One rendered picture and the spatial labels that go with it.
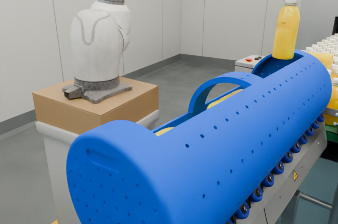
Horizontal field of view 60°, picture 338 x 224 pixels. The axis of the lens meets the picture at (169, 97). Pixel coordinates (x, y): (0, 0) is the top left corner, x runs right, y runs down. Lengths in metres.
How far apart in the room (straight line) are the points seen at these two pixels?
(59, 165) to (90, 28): 0.51
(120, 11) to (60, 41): 2.64
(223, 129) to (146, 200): 0.20
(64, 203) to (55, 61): 2.64
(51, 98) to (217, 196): 0.70
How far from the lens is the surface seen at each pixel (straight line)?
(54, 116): 1.06
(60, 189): 1.23
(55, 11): 3.70
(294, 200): 1.41
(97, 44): 0.96
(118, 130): 0.47
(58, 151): 1.12
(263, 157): 0.64
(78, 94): 1.01
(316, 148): 1.26
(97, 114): 0.90
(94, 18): 0.97
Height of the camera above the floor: 1.45
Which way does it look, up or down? 21 degrees down
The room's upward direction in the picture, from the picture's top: straight up
